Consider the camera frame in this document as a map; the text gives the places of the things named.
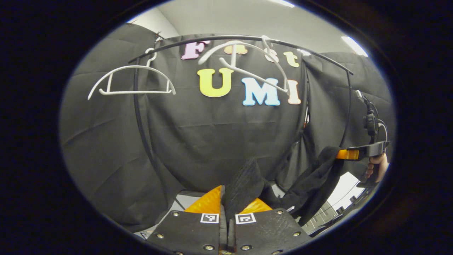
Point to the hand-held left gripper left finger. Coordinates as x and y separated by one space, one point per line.
191 233

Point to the black knit garment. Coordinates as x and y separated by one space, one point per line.
244 184

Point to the black metal clothes rack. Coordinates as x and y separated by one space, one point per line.
136 102

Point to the ceiling light panel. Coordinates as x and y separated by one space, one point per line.
283 3
354 46

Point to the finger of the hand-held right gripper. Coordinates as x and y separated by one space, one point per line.
347 154

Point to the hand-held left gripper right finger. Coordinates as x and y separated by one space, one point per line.
269 233

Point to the white plastic hanger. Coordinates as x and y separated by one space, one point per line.
134 92
253 75

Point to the black backdrop cloth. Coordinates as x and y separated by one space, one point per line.
212 141

